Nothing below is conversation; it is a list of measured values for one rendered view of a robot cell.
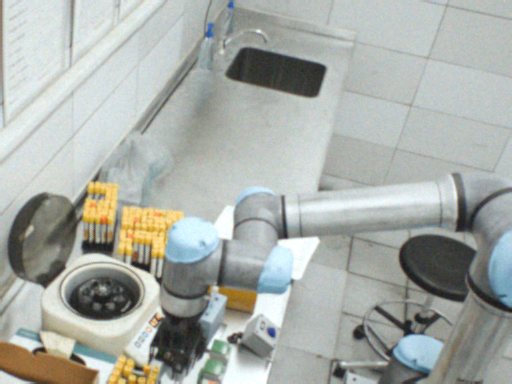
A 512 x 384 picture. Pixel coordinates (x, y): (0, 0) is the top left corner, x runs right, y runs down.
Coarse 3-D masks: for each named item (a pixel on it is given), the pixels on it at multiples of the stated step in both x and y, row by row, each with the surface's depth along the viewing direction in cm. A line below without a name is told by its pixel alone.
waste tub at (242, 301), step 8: (224, 288) 169; (224, 296) 170; (232, 296) 170; (240, 296) 169; (248, 296) 169; (256, 296) 168; (232, 304) 171; (240, 304) 171; (248, 304) 170; (248, 312) 172
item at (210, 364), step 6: (210, 360) 150; (204, 366) 148; (210, 366) 149; (216, 366) 149; (222, 366) 150; (204, 372) 148; (210, 372) 147; (216, 372) 147; (222, 372) 148; (204, 378) 149; (210, 378) 148; (216, 378) 148; (222, 378) 149
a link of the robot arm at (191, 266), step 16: (176, 224) 98; (192, 224) 98; (208, 224) 99; (176, 240) 96; (192, 240) 95; (208, 240) 96; (176, 256) 97; (192, 256) 96; (208, 256) 97; (176, 272) 99; (192, 272) 98; (208, 272) 98; (176, 288) 100; (192, 288) 100; (208, 288) 103
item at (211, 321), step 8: (216, 296) 162; (216, 304) 159; (224, 304) 162; (208, 312) 157; (216, 312) 157; (200, 320) 155; (208, 320) 155; (216, 320) 159; (208, 328) 156; (216, 328) 163; (224, 328) 166; (208, 336) 157; (216, 336) 164; (208, 344) 161
